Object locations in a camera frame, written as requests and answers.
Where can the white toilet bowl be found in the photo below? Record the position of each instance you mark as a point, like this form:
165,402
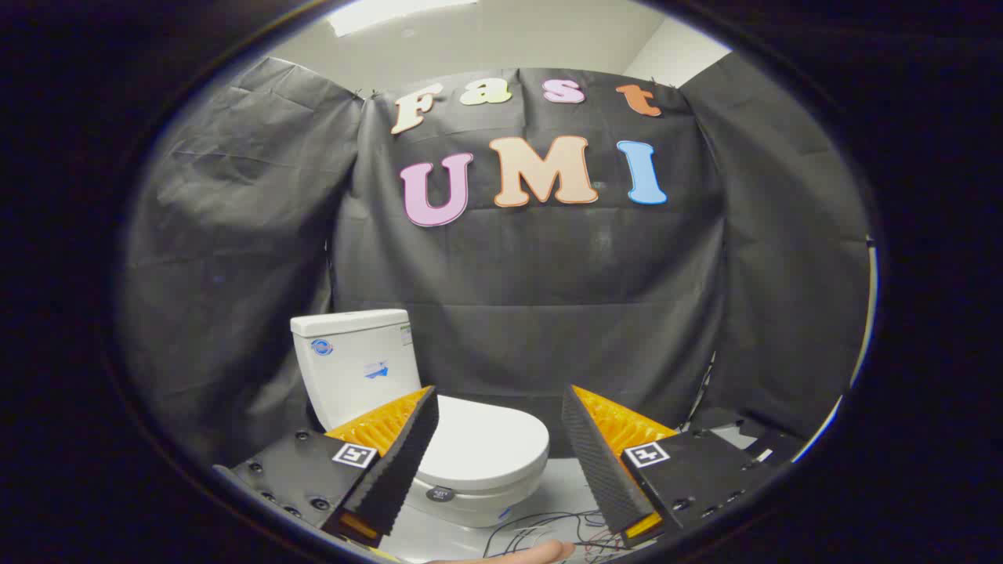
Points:
478,507

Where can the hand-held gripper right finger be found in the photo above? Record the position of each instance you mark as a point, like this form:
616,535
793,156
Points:
599,462

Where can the black backdrop cloth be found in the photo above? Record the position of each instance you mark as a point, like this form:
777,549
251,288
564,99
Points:
533,282

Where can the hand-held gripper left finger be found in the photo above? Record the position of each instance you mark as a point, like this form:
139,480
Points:
400,462

